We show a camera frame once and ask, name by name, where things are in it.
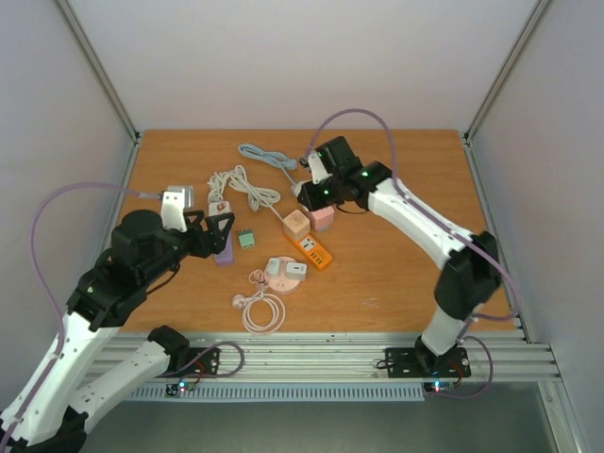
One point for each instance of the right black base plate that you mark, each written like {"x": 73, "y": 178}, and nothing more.
{"x": 407, "y": 362}

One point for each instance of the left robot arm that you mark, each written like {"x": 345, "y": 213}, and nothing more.
{"x": 56, "y": 411}

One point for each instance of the green plug adapter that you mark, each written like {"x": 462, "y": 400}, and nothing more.
{"x": 246, "y": 239}

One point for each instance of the blue slotted cable duct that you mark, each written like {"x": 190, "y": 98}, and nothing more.
{"x": 222, "y": 392}

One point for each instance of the pink round power socket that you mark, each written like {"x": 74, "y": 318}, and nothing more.
{"x": 280, "y": 284}

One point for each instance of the pink cube socket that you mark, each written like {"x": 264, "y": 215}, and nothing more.
{"x": 321, "y": 220}

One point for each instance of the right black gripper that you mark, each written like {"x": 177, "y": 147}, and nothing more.
{"x": 312, "y": 199}

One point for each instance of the white square plug adapter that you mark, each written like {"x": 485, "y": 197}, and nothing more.
{"x": 300, "y": 196}

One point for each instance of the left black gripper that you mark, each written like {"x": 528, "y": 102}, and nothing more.
{"x": 204, "y": 247}

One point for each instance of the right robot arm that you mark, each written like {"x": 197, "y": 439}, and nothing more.
{"x": 466, "y": 261}

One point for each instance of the beige cube socket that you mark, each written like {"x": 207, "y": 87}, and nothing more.
{"x": 296, "y": 225}

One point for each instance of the white cube socket with flower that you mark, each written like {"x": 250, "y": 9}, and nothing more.
{"x": 219, "y": 207}

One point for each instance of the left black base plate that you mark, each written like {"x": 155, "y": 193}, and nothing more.
{"x": 200, "y": 361}

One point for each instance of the small white grey adapter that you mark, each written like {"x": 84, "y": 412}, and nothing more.
{"x": 296, "y": 271}

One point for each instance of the white USB charger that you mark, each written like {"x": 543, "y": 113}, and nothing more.
{"x": 273, "y": 266}

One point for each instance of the purple power strip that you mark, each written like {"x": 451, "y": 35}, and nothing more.
{"x": 226, "y": 257}

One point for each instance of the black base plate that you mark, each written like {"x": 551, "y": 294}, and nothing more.
{"x": 407, "y": 362}
{"x": 200, "y": 361}

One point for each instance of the orange power strip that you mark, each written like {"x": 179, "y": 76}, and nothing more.
{"x": 314, "y": 252}

